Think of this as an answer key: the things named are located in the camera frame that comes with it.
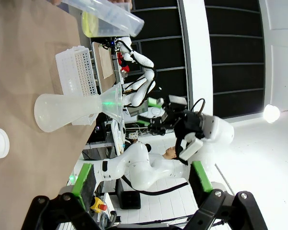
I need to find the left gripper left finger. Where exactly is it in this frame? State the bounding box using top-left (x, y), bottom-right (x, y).
top-left (21, 162), bottom-right (104, 230)

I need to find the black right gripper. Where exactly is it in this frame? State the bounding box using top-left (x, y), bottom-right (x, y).
top-left (137, 97), bottom-right (206, 144)

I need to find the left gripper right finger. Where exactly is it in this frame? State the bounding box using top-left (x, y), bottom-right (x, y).
top-left (184, 160), bottom-right (269, 230)

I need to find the clear plastic funnel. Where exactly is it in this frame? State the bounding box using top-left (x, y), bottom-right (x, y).
top-left (99, 82), bottom-right (124, 124)

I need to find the translucent plastic conical flask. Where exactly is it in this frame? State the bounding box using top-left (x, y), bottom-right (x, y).
top-left (34, 92), bottom-right (104, 133)

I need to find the clear plastic measuring cylinder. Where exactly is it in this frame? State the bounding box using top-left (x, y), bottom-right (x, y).
top-left (61, 0), bottom-right (145, 38)

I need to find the clear beaker with yellow liquid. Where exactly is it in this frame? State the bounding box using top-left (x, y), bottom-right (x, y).
top-left (81, 11), bottom-right (116, 38)

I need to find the grey box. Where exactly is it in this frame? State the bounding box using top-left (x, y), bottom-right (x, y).
top-left (127, 100), bottom-right (149, 117)

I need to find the yellow emergency stop button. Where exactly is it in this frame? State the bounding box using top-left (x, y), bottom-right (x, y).
top-left (90, 196), bottom-right (108, 212)

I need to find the dark haired seated person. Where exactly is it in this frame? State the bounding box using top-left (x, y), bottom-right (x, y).
top-left (162, 146), bottom-right (179, 160)

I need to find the black controller box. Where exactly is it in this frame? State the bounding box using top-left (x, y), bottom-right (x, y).
top-left (115, 178), bottom-right (142, 210)

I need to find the red object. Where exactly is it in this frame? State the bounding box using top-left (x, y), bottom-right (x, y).
top-left (117, 52), bottom-right (130, 72)

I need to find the brown top background table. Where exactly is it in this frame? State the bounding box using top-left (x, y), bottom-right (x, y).
top-left (92, 42), bottom-right (116, 93)

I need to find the white perforated plastic basket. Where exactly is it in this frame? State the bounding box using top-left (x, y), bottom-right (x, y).
top-left (55, 46), bottom-right (98, 127)

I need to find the round ceiling light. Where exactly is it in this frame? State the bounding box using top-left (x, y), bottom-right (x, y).
top-left (263, 104), bottom-right (281, 124)

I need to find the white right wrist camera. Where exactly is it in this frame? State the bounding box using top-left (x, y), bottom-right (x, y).
top-left (179, 138), bottom-right (204, 161)

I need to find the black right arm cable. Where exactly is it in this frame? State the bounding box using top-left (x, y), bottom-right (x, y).
top-left (121, 174), bottom-right (190, 196)

